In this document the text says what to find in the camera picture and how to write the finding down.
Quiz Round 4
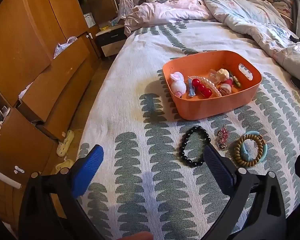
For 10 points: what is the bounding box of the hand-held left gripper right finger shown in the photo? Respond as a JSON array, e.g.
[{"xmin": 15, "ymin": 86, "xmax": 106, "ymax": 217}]
[{"xmin": 203, "ymin": 144, "xmax": 294, "ymax": 240}]

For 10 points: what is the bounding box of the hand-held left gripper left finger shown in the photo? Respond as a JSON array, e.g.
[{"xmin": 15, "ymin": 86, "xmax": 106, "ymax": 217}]
[{"xmin": 19, "ymin": 144, "xmax": 105, "ymax": 240}]

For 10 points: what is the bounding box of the orange plastic basket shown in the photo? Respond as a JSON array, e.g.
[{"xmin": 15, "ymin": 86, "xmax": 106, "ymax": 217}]
[{"xmin": 162, "ymin": 50, "xmax": 262, "ymax": 120}]

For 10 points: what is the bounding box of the pink white plush bunny clip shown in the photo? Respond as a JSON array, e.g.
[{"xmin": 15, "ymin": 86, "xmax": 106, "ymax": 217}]
[{"xmin": 170, "ymin": 72, "xmax": 187, "ymax": 98}]

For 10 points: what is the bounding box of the cream hair accessory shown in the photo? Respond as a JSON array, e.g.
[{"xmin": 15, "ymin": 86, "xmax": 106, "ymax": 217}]
[{"xmin": 217, "ymin": 68, "xmax": 230, "ymax": 82}]

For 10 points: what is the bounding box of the person's left hand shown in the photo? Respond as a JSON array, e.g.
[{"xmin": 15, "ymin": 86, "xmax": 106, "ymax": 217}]
[{"xmin": 122, "ymin": 231, "xmax": 153, "ymax": 240}]

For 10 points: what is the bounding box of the cream slipper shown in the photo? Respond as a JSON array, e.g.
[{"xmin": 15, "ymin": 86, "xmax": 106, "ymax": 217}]
[
  {"xmin": 55, "ymin": 158, "xmax": 76, "ymax": 175},
  {"xmin": 56, "ymin": 130, "xmax": 75, "ymax": 158}
]

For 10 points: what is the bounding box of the pink crystal hair clip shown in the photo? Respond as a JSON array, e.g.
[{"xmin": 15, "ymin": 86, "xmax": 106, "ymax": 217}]
[{"xmin": 216, "ymin": 124, "xmax": 229, "ymax": 151}]

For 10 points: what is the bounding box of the brown white striped hair accessory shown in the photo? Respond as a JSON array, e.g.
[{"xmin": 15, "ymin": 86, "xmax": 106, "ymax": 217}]
[{"xmin": 218, "ymin": 83, "xmax": 232, "ymax": 96}]

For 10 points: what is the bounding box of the red bead hair clip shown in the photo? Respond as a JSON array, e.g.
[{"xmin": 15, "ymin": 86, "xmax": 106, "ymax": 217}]
[{"xmin": 192, "ymin": 78, "xmax": 213, "ymax": 98}]

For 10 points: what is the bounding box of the white tube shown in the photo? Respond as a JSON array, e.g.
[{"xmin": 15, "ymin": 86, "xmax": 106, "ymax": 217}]
[{"xmin": 0, "ymin": 164, "xmax": 22, "ymax": 189}]

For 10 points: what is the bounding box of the blue hair clip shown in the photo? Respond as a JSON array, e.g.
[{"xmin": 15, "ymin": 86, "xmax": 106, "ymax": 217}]
[{"xmin": 188, "ymin": 77, "xmax": 196, "ymax": 98}]

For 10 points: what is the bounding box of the pearl hair claw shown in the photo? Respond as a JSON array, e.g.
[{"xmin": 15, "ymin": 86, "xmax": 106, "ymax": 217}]
[{"xmin": 188, "ymin": 75, "xmax": 223, "ymax": 97}]

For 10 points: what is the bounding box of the green hair clip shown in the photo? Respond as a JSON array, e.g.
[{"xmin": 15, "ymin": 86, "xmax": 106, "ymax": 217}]
[{"xmin": 229, "ymin": 71, "xmax": 242, "ymax": 89}]

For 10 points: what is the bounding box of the clear hair claw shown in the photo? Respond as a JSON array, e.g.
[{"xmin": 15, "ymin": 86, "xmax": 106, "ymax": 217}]
[{"xmin": 207, "ymin": 69, "xmax": 222, "ymax": 83}]

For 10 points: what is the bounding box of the white green patterned bedspread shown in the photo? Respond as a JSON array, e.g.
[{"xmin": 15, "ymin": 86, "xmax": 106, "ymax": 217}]
[{"xmin": 76, "ymin": 19, "xmax": 300, "ymax": 240}]

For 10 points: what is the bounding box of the crumpled plastic bag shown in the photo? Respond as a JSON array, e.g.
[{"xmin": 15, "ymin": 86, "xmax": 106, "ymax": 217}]
[{"xmin": 53, "ymin": 36, "xmax": 78, "ymax": 58}]

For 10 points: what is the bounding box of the black white nightstand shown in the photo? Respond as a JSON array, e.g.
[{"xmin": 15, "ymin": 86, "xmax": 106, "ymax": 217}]
[{"xmin": 95, "ymin": 25, "xmax": 128, "ymax": 59}]

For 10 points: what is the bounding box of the wooden wardrobe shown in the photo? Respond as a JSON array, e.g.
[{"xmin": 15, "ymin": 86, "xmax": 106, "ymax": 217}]
[{"xmin": 0, "ymin": 0, "xmax": 118, "ymax": 230}]

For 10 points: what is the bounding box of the paper note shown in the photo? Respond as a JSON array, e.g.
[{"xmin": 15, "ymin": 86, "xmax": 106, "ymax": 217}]
[{"xmin": 83, "ymin": 12, "xmax": 97, "ymax": 28}]

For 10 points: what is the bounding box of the floral quilt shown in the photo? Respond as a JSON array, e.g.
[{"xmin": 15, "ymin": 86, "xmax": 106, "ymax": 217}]
[{"xmin": 192, "ymin": 0, "xmax": 300, "ymax": 88}]

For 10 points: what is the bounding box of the hanging plastic bag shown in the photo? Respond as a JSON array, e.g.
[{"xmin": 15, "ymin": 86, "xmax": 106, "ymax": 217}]
[{"xmin": 117, "ymin": 0, "xmax": 141, "ymax": 23}]

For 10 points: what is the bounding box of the printed pillow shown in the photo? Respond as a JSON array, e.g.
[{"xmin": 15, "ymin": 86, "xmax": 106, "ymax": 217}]
[{"xmin": 262, "ymin": 0, "xmax": 294, "ymax": 26}]

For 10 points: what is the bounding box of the wooden bead bracelet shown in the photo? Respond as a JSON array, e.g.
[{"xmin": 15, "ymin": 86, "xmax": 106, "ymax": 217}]
[{"xmin": 233, "ymin": 133, "xmax": 264, "ymax": 167}]

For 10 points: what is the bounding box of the black bead bracelet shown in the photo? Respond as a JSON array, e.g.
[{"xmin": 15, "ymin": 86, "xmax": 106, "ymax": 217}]
[{"xmin": 178, "ymin": 126, "xmax": 212, "ymax": 168}]

